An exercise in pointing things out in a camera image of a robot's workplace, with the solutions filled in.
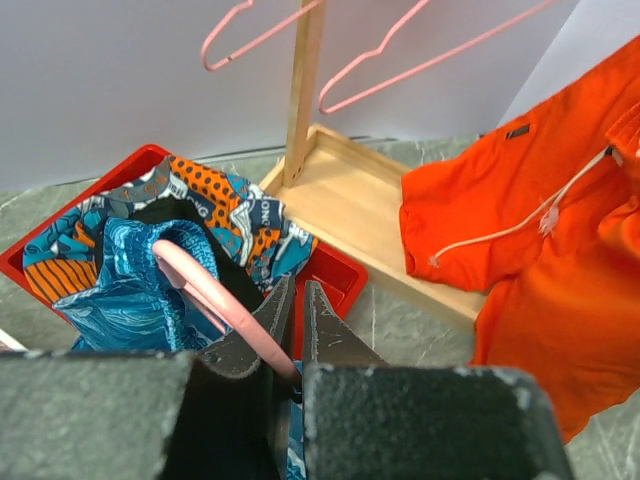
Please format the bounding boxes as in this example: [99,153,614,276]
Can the white perforated basket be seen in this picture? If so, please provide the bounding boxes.
[0,329,28,352]

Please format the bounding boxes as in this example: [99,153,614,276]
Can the orange dotted patterned shorts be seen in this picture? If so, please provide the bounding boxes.
[22,155,318,303]

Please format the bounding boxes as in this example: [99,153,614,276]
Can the pink wire hanger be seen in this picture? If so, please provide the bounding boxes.
[317,0,561,115]
[152,240,302,389]
[199,0,321,72]

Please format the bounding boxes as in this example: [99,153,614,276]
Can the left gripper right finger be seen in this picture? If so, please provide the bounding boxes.
[302,281,388,368]

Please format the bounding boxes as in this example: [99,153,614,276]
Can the blue leaf-print shorts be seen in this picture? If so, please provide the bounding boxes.
[51,216,306,480]

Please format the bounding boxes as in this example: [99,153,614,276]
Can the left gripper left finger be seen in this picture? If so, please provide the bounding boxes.
[164,273,297,480]

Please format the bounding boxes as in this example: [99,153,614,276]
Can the black garment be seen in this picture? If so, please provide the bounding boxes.
[128,197,263,311]

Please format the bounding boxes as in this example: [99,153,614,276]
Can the wooden clothes rack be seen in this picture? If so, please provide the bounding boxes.
[260,1,485,329]

